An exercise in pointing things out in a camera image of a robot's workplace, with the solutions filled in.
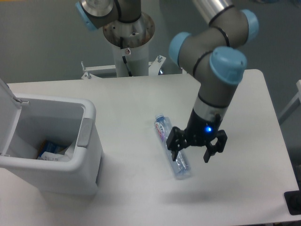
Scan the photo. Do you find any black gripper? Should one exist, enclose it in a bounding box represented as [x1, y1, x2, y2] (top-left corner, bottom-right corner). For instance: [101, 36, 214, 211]
[166, 109, 228, 163]

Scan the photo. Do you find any clear plastic water bottle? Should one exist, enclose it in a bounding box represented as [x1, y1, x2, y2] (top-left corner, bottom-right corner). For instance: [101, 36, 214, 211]
[154, 114, 191, 180]

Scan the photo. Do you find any white paper wrapper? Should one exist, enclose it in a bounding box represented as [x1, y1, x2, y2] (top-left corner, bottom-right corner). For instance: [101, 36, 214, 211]
[38, 143, 75, 162]

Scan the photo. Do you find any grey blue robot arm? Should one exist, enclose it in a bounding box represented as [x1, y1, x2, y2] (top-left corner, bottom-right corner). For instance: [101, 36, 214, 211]
[76, 0, 259, 161]

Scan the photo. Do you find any white plastic trash can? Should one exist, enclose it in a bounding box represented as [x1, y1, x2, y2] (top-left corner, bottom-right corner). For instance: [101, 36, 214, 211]
[0, 92, 103, 195]

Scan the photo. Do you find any black object at table edge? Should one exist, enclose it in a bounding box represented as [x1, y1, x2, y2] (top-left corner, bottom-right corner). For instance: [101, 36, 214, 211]
[284, 190, 301, 216]

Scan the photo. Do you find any blue yellow box in bin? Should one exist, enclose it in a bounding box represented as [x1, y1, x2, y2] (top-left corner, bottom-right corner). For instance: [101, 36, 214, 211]
[37, 140, 68, 161]

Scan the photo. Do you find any white metal frame bracket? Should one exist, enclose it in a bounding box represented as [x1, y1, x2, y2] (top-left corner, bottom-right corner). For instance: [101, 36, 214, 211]
[80, 55, 189, 80]

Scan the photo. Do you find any white frame at right edge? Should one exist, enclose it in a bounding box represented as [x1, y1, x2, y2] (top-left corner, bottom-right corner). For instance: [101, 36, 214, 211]
[278, 80, 301, 125]

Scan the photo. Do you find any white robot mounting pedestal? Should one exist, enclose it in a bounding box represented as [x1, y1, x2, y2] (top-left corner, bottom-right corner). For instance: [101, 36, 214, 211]
[103, 12, 156, 77]

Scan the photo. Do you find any black cable on pedestal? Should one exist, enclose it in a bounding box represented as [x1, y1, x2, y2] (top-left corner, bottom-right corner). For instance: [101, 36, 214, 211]
[119, 36, 133, 77]

